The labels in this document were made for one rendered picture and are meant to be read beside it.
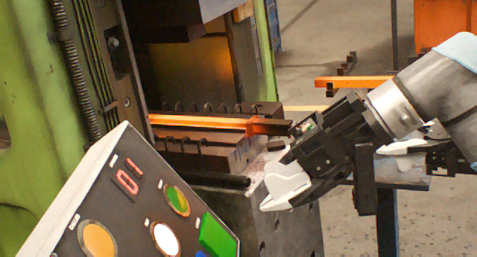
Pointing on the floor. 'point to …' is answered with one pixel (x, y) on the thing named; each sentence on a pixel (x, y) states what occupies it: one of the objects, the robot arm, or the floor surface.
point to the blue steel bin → (273, 20)
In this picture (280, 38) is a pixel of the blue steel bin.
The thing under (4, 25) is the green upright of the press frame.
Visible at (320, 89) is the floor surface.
